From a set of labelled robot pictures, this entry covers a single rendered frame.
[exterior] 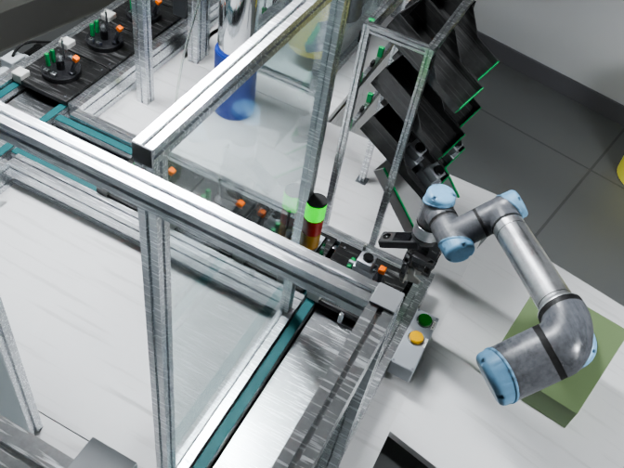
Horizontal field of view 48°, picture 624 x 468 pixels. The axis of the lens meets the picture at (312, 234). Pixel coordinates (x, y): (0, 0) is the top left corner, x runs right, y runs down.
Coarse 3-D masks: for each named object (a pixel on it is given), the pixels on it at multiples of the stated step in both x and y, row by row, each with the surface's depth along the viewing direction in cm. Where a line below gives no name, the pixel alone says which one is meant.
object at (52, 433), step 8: (40, 416) 178; (48, 424) 177; (56, 424) 178; (40, 432) 176; (48, 432) 176; (56, 432) 176; (64, 432) 177; (48, 440) 175; (56, 440) 175; (64, 440) 175; (72, 440) 175; (80, 440) 176; (64, 448) 174; (72, 448) 174; (80, 448) 174; (72, 456) 173
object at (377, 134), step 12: (384, 108) 203; (372, 120) 197; (384, 120) 208; (396, 120) 209; (372, 132) 200; (384, 132) 197; (396, 132) 208; (384, 144) 200; (396, 144) 197; (384, 156) 202; (432, 156) 208; (408, 168) 205; (408, 180) 202; (444, 180) 207; (420, 192) 202
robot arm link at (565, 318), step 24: (504, 192) 166; (480, 216) 164; (504, 216) 160; (504, 240) 157; (528, 240) 153; (528, 264) 149; (552, 264) 150; (528, 288) 148; (552, 288) 143; (552, 312) 138; (576, 312) 137; (552, 336) 134; (576, 336) 134; (576, 360) 133
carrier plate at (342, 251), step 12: (336, 252) 214; (348, 252) 215; (360, 252) 216; (384, 264) 214; (384, 276) 210; (396, 276) 211; (396, 288) 208; (312, 300) 203; (324, 300) 201; (336, 312) 201; (348, 312) 200
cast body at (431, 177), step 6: (420, 162) 205; (420, 168) 205; (426, 168) 201; (432, 168) 200; (438, 168) 200; (420, 174) 204; (426, 174) 202; (432, 174) 200; (438, 174) 200; (444, 174) 202; (420, 180) 205; (426, 180) 203; (432, 180) 201; (438, 180) 204; (426, 186) 204
